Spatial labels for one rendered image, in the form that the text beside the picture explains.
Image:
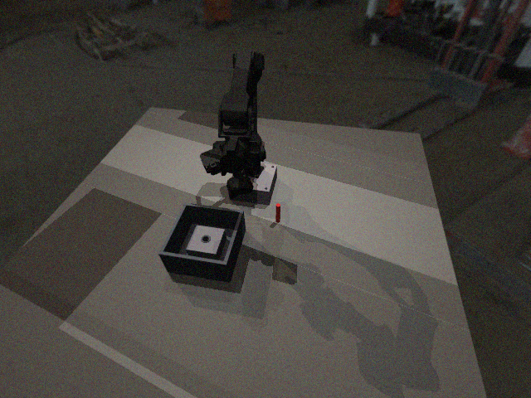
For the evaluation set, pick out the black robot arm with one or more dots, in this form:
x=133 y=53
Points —
x=239 y=111

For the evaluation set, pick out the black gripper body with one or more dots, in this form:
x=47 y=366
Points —
x=238 y=184

